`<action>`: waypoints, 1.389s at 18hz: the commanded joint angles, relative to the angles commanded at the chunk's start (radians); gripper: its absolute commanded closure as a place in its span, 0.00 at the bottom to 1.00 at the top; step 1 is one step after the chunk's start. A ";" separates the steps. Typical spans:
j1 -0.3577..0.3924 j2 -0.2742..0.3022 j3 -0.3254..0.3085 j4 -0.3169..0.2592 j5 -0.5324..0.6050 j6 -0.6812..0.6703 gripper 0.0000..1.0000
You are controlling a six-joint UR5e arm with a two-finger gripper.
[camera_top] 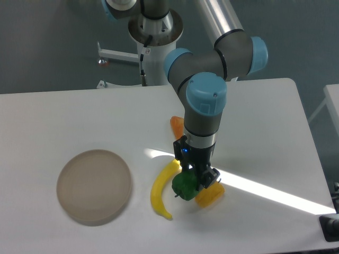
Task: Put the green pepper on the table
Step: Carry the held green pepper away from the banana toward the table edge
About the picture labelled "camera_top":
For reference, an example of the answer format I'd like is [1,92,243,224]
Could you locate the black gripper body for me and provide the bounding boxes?
[173,135,215,176]

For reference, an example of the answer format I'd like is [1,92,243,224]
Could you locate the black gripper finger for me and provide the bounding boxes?
[199,167,220,189]
[180,164,195,175]

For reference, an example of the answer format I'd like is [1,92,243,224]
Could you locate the green bell pepper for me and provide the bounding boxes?
[172,170,199,201]

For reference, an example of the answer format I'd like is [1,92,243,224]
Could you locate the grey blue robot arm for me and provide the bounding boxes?
[102,1,268,192]

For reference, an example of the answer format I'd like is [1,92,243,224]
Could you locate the yellow bell pepper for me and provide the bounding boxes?
[194,182,225,208]

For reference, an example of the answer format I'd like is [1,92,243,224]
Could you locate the orange peeled fruit segment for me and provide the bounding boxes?
[170,116,184,140]

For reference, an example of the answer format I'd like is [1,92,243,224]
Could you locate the yellow banana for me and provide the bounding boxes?
[150,159,181,220]

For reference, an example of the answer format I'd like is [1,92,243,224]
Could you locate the beige round plate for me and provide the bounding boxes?
[56,149,132,226]

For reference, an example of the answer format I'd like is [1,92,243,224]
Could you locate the black device at table edge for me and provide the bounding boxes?
[318,182,339,242]

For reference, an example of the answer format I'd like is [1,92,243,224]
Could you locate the white side table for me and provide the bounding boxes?
[307,84,338,133]

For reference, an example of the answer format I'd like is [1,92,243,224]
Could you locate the black cable on pedestal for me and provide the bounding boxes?
[139,35,153,87]

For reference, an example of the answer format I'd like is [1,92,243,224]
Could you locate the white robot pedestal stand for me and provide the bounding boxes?
[97,9,183,86]

